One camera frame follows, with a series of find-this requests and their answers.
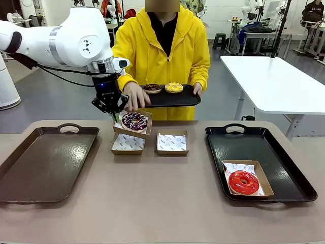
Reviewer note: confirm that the white table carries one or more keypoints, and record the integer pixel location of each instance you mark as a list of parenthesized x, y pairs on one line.
[(279, 81)]

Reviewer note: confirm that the person's left hand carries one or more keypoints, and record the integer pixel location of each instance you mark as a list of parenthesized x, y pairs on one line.
[(198, 89)]

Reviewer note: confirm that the black plastic stool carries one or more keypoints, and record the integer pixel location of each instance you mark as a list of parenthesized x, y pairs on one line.
[(219, 38)]

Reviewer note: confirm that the person in black sweatshirt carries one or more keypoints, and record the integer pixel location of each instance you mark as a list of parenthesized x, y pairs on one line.
[(312, 12)]

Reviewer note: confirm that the small black serving tray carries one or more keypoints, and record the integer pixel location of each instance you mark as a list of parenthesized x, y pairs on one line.
[(172, 100)]

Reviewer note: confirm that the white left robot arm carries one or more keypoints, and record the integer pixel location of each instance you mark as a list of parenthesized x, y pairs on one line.
[(76, 38)]

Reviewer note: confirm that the dark blue cloth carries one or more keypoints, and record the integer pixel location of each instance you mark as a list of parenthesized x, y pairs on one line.
[(256, 30)]

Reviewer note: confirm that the red glazed donut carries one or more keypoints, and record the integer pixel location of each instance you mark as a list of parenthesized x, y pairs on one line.
[(243, 189)]

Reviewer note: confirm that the black stand pole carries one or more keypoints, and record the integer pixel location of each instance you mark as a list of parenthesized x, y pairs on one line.
[(280, 30)]

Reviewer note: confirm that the left forearm yellow sleeve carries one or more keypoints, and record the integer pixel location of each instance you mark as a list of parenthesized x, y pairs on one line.
[(201, 73)]

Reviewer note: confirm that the yellow glazed donut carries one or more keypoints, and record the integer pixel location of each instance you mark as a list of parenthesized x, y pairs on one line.
[(174, 87)]

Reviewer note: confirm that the person in yellow floral shirt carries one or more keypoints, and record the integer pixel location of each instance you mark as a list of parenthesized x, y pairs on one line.
[(193, 6)]

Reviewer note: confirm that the white cylindrical pedestal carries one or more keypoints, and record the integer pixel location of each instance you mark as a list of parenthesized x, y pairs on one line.
[(7, 89)]

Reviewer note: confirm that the dark chocolate donut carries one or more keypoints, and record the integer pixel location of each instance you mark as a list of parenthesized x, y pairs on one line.
[(152, 88)]

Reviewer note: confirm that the large black serving tray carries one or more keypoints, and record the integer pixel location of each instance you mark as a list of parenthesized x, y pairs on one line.
[(279, 152)]

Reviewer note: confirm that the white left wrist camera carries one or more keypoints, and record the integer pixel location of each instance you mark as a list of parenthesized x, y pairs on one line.
[(122, 63)]

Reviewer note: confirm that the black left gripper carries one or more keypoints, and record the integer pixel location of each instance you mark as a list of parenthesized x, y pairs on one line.
[(106, 89)]

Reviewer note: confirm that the person in orange hoodie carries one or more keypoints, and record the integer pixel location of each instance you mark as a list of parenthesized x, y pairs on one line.
[(104, 5)]

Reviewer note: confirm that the chocolate donut with colourful sprinkles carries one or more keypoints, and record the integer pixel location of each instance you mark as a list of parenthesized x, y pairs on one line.
[(134, 122)]

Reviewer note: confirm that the brown plastic serving tray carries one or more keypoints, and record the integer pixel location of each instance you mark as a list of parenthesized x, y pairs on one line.
[(50, 165)]

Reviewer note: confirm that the grey desk with cloth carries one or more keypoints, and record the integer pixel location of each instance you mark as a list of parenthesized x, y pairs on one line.
[(284, 33)]

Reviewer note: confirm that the person's right hand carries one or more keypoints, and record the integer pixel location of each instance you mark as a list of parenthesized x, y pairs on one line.
[(134, 95)]

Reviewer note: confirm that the white printed paper liner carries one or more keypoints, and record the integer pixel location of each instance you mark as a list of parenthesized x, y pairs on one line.
[(238, 166), (117, 125), (127, 144), (172, 142)]

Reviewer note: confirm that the brown cardboard donut box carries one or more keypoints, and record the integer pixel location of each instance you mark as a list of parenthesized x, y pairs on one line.
[(172, 153), (266, 183), (149, 122), (127, 152)]

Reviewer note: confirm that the person in yellow hoodie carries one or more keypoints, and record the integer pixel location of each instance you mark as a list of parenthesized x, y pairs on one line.
[(177, 50)]

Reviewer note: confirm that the right forearm yellow sleeve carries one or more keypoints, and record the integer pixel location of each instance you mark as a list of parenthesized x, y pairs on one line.
[(127, 80)]

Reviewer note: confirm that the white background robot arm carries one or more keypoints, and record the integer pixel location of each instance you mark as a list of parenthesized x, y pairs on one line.
[(245, 11)]

